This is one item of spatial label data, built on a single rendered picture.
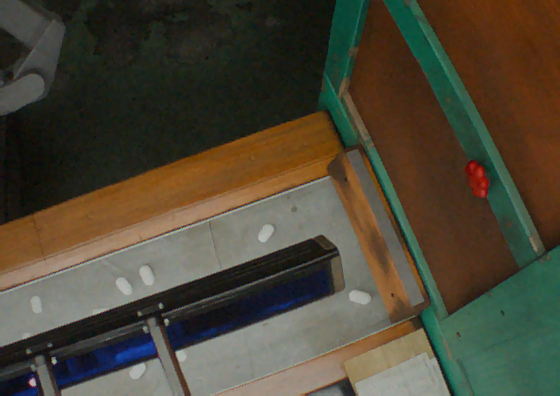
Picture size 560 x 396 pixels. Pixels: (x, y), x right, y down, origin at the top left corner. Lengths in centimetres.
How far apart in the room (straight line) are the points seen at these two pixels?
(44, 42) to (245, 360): 62
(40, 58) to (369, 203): 57
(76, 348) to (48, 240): 44
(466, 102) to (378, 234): 42
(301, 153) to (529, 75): 68
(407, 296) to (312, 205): 27
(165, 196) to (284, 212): 21
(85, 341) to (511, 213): 52
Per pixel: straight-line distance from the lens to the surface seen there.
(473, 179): 76
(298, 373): 116
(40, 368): 84
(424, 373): 118
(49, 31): 102
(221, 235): 123
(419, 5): 82
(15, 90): 102
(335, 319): 120
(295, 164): 125
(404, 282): 111
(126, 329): 83
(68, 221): 126
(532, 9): 62
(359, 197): 115
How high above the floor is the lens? 192
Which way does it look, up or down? 70 degrees down
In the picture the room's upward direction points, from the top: 5 degrees clockwise
